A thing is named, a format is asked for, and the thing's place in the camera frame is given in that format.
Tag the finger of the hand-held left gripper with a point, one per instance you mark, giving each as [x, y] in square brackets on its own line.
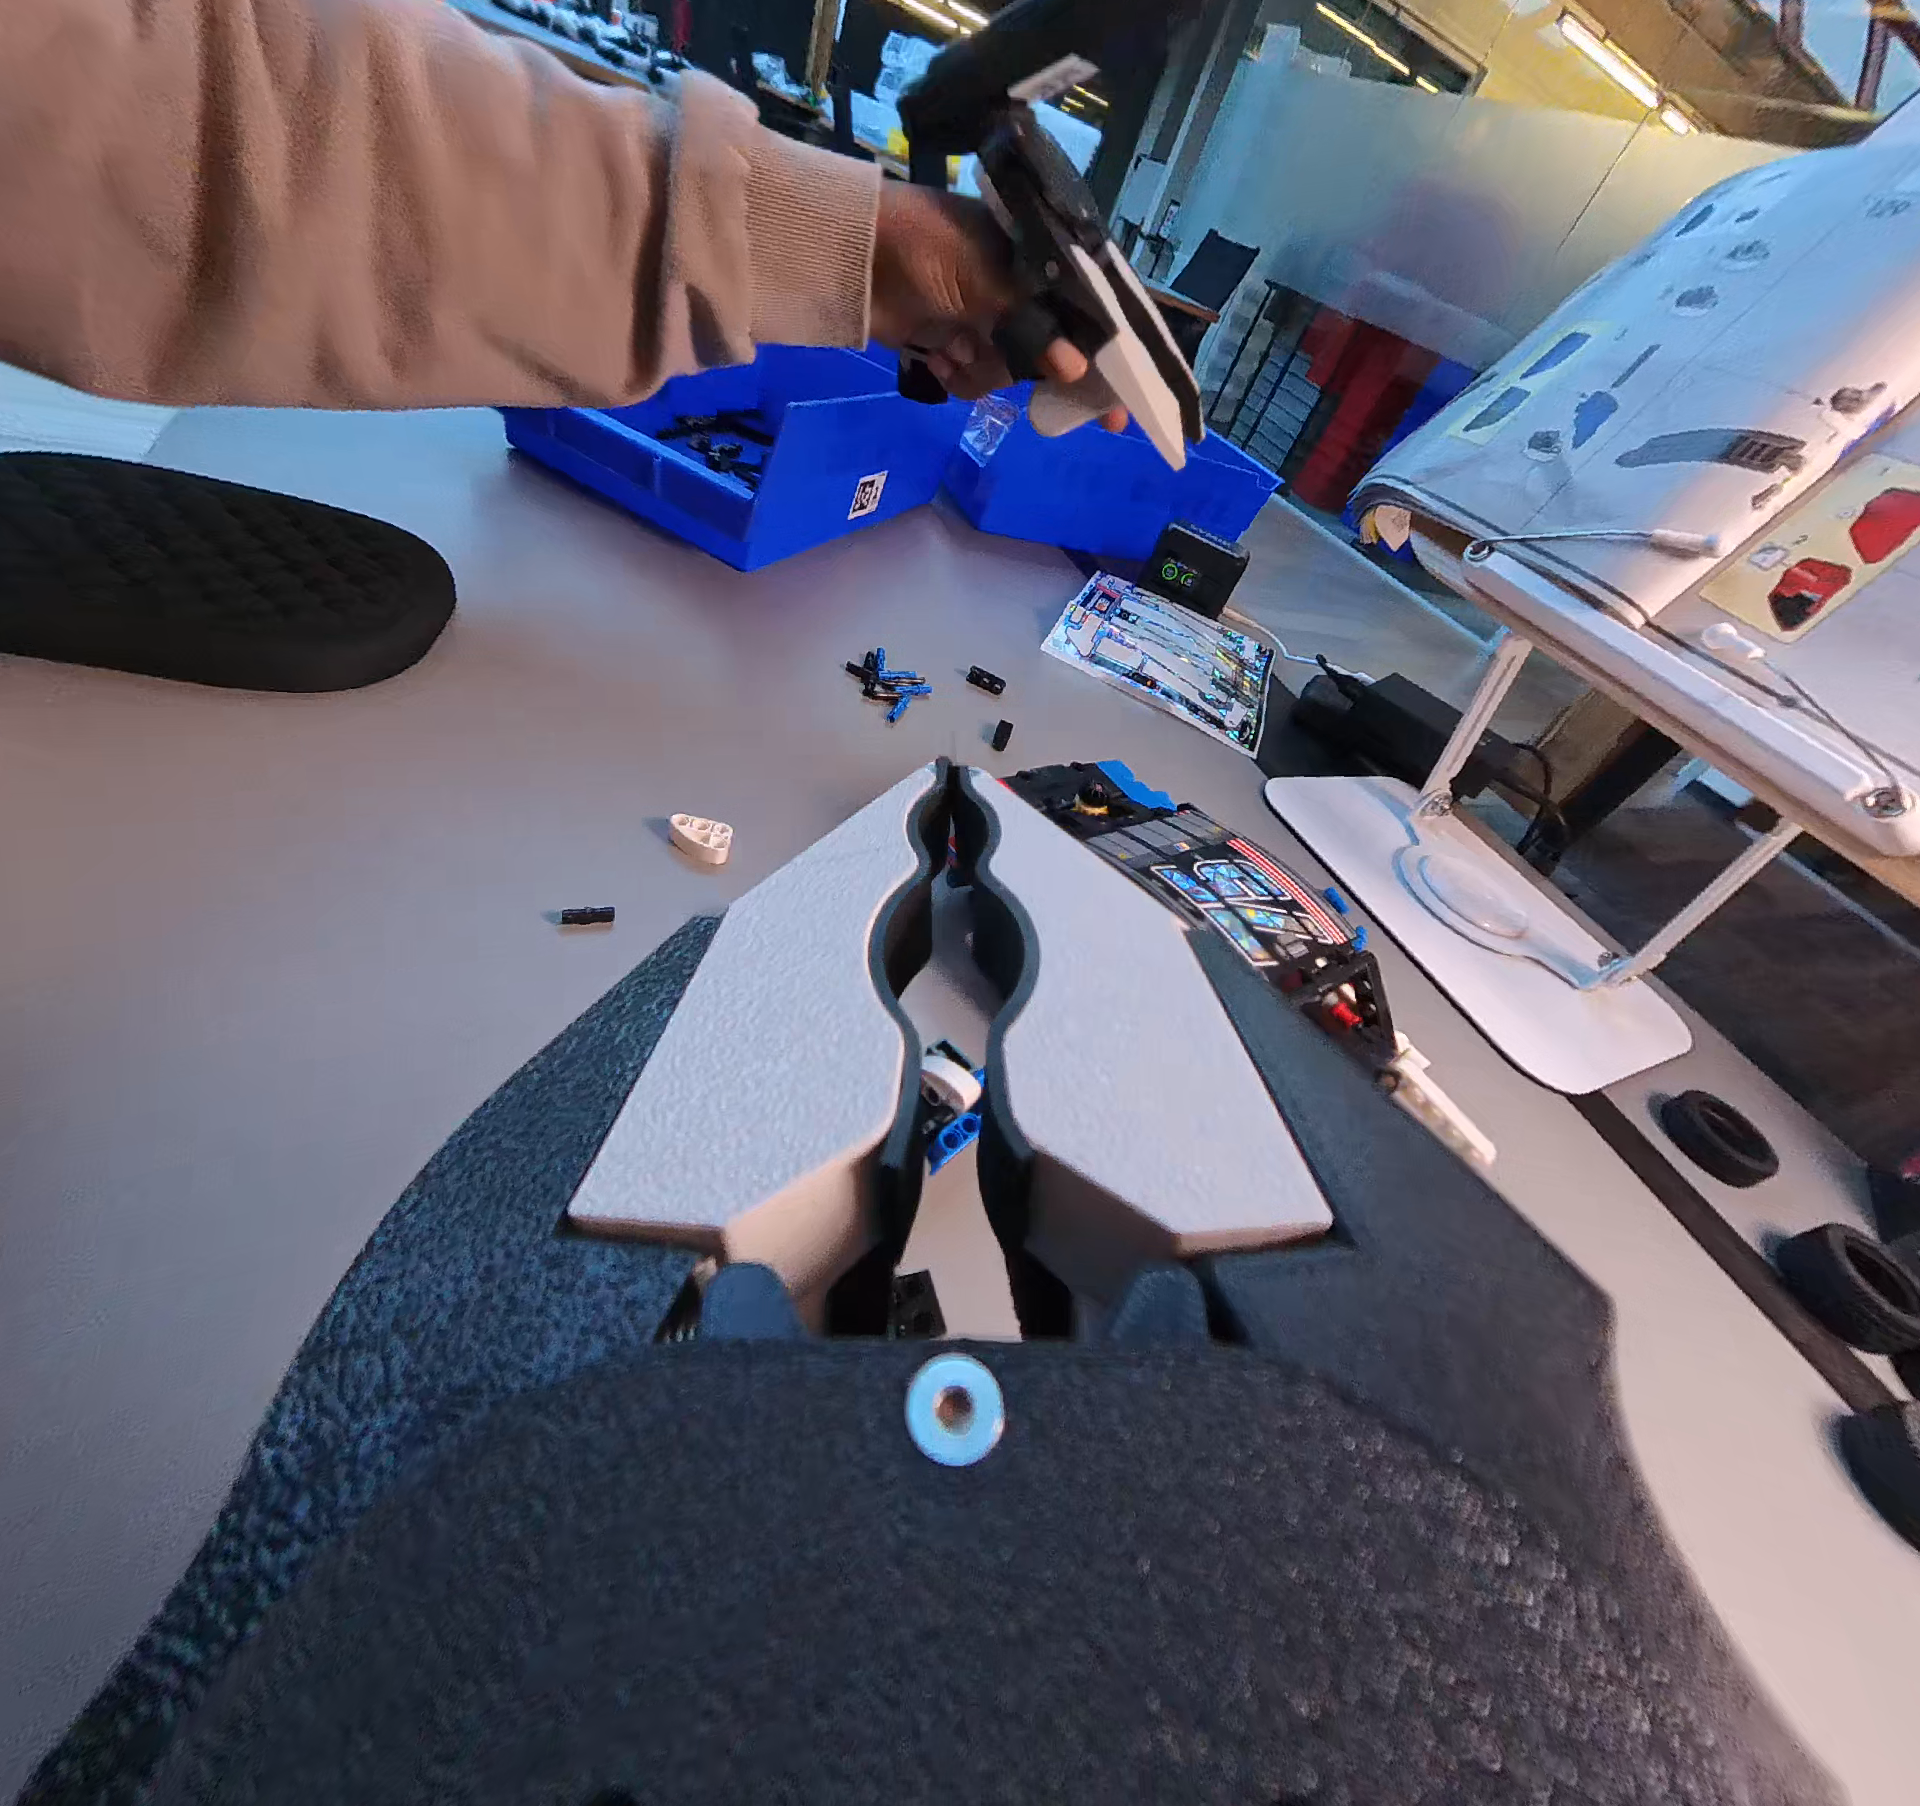
[1148, 353]

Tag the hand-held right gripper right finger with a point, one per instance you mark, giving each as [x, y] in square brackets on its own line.
[1169, 1087]

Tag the black power adapter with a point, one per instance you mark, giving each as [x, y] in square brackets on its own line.
[1394, 719]

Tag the white lego beam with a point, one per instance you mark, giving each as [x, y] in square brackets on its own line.
[699, 839]

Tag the pile of blue black pins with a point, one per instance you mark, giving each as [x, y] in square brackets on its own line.
[889, 682]

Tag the blue labelled plastic bin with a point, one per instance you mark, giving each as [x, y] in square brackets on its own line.
[809, 486]

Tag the open instruction booklet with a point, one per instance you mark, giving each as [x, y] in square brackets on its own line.
[1679, 335]

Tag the person's left hand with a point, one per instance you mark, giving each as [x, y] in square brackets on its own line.
[939, 276]

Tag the red and blue storage drawers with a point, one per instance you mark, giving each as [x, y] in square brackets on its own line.
[1365, 397]

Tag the black and blue lego subassembly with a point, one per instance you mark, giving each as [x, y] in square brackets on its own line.
[953, 1109]

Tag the person's left forearm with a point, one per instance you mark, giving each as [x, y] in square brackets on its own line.
[375, 187]

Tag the black digital timer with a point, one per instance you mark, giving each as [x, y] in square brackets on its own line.
[1192, 573]

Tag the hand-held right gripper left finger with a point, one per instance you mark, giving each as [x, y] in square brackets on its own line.
[749, 1087]

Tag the pile of black lego parts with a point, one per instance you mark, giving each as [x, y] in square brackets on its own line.
[712, 448]

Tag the small clear plastic bag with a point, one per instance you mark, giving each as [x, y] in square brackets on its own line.
[992, 429]

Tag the white book stand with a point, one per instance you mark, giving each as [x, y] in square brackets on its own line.
[1501, 920]

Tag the holographic sticker sheet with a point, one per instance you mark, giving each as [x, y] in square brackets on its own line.
[1155, 659]

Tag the black lego tyres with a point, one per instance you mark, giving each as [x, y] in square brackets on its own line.
[1726, 1237]

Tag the black padded cushion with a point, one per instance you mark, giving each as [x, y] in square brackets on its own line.
[196, 577]

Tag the lego race car model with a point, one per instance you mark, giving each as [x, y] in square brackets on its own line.
[1244, 892]

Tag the black rubber tire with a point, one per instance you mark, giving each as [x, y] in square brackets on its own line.
[1719, 1140]
[1852, 1288]
[1887, 1476]

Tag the small black lego bracket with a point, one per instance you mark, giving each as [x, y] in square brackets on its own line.
[917, 1304]

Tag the frosted glass partition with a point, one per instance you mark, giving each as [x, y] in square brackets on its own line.
[1501, 218]

